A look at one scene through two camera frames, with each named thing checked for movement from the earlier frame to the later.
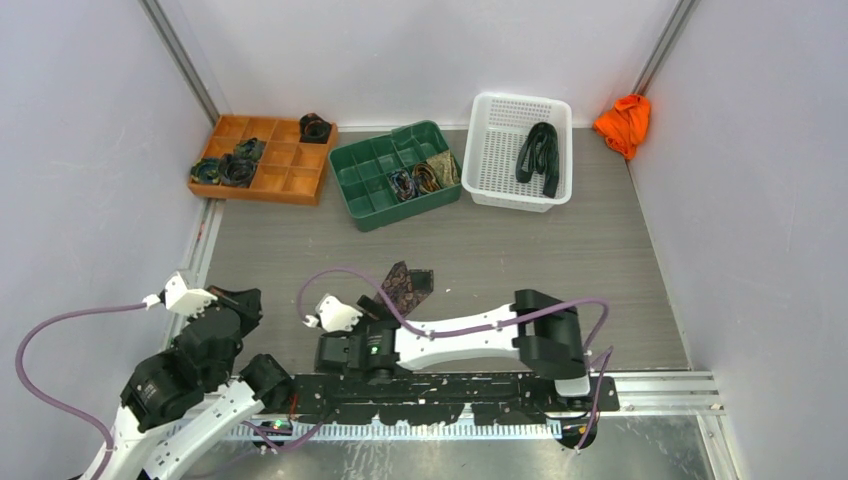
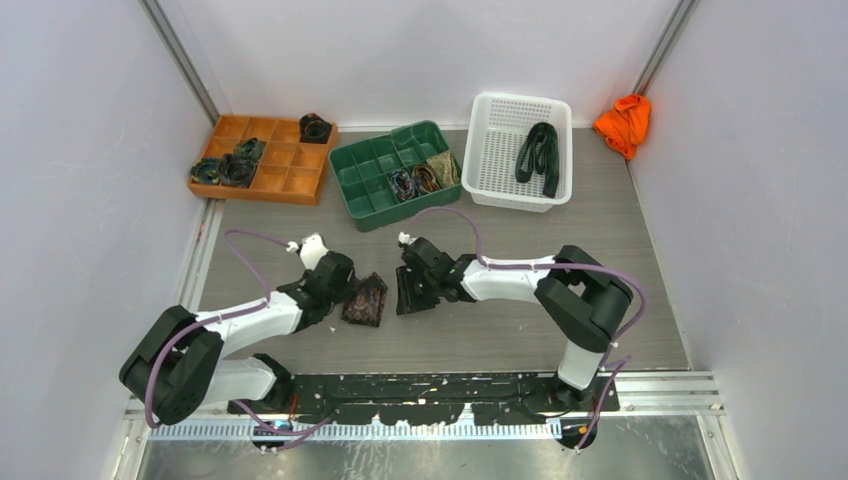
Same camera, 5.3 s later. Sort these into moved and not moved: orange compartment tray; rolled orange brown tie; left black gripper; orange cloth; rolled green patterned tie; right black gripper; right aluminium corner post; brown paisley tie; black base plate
Moved: brown paisley tie; left black gripper; right black gripper
Not moved: right aluminium corner post; black base plate; orange compartment tray; orange cloth; rolled orange brown tie; rolled green patterned tie
